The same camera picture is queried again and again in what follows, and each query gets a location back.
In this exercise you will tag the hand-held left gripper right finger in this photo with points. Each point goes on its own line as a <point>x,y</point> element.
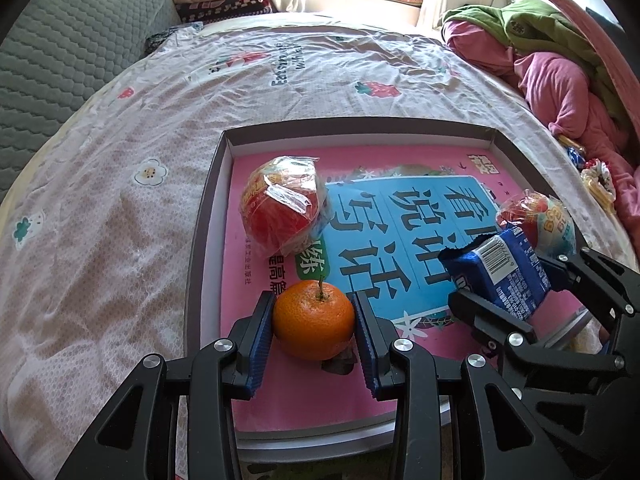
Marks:
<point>367,347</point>

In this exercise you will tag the grey shallow cardboard box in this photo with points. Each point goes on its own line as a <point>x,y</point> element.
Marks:
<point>205,260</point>

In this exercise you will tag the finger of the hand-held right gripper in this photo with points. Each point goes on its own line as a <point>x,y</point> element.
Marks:
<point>482,312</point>
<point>600,280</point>

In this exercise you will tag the small blue snack packet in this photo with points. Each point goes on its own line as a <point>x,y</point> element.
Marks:
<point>575,155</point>

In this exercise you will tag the blue cookie packet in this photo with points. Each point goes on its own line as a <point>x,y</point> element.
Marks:
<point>505,270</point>

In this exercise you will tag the dark checked folded blanket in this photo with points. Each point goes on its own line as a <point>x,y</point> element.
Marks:
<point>225,11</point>

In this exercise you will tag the orange mandarin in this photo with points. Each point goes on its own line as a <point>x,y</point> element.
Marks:
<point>312,320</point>

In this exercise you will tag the plastic-wrapped toy ball with label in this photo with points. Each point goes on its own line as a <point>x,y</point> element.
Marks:
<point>545,220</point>

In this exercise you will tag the magenta duvet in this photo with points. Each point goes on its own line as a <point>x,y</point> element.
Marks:
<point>560,90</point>

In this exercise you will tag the dark floral pillow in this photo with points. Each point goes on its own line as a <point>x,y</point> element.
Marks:
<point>167,37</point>

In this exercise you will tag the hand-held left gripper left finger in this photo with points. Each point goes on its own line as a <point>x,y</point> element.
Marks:
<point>257,347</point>

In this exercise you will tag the pink and blue picture book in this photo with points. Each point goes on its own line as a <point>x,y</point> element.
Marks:
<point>425,210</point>

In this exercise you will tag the grey quilted headboard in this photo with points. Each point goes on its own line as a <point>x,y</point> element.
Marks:
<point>60,60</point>

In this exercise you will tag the strawberry print bedsheet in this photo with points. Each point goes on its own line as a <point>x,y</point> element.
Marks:
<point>125,260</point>

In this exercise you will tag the green blanket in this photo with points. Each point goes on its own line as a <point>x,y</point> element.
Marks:
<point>530,25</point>

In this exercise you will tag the orange snack bar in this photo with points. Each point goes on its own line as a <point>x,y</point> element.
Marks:
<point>569,141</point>

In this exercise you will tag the salmon pink quilt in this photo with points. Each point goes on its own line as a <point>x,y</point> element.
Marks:
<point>565,2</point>

